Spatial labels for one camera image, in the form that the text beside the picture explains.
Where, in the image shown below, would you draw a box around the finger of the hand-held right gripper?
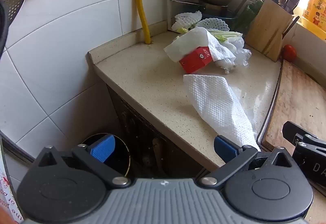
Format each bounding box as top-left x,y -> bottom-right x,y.
282,121 -> 326,149

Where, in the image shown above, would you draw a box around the green peppers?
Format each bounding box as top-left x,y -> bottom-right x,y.
233,0 -> 264,32

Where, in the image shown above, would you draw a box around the wooden cutting board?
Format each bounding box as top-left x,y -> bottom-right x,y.
265,60 -> 326,195

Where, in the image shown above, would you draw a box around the metal pot with handle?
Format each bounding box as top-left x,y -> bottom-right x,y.
171,0 -> 230,14

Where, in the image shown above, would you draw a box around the red cardboard box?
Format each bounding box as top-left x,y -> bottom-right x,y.
179,46 -> 213,74

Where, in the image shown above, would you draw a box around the white foam fruit net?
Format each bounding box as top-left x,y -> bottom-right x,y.
195,17 -> 230,32
172,10 -> 203,33

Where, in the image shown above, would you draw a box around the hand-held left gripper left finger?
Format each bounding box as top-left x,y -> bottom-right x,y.
32,134 -> 131,187

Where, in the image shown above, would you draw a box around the green vegetable stalks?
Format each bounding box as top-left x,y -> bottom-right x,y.
209,31 -> 243,43

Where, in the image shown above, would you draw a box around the large white paper towel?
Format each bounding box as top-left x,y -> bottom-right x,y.
183,74 -> 261,152

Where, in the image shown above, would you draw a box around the teal plastic basin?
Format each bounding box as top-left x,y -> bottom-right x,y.
201,12 -> 238,26

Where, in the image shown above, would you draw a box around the clear plastic wrap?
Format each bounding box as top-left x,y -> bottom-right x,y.
216,36 -> 252,73

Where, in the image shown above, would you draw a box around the red tomato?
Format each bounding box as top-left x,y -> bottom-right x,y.
282,45 -> 297,62

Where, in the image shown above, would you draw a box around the black trash bin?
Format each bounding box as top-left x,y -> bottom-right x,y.
80,133 -> 131,179

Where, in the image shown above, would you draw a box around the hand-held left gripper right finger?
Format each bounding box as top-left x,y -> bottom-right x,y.
199,135 -> 297,187

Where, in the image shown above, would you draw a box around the yellow oil bottle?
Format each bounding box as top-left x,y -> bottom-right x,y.
301,0 -> 326,41

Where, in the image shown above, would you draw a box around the wooden knife block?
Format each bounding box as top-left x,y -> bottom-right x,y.
245,0 -> 294,62

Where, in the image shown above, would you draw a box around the crumpled white paper towel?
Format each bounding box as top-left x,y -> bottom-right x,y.
163,27 -> 236,63

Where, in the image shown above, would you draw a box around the white printed bag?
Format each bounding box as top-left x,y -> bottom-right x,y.
0,138 -> 25,224

